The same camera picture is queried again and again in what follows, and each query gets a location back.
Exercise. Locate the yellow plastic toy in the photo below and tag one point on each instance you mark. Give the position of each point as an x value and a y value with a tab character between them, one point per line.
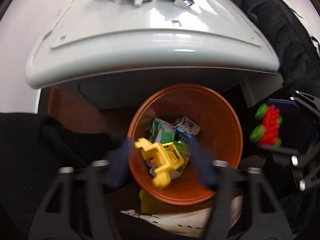
164	159

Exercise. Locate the red green plastic toy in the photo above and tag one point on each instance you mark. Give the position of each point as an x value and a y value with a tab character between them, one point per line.
267	133

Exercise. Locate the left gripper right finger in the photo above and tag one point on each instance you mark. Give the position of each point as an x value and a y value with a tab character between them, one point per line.
244	206

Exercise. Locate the bed with black skirt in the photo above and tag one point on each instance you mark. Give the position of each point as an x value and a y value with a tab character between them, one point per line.
297	51

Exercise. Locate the white plastic storage box lid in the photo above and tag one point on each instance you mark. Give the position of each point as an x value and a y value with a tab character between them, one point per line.
96	37

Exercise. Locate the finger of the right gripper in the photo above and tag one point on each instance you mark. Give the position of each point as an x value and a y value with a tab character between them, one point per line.
283	104
280	150

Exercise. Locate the orange trash bucket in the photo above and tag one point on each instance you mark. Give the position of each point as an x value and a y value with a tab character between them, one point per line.
220	134

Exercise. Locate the blue cake cookie box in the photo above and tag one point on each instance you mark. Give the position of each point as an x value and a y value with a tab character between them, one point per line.
187	127

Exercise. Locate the white printed bag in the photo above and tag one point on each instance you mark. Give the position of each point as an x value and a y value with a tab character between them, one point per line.
184	220

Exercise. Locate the white bottle cap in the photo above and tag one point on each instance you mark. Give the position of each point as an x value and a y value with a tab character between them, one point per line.
138	3

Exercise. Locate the small white grey box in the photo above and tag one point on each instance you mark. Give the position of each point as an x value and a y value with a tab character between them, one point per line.
182	3

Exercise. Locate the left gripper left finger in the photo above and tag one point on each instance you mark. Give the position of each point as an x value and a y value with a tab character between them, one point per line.
75	206

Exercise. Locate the green pink snack bag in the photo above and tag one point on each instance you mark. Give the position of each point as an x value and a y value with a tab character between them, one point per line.
161	131

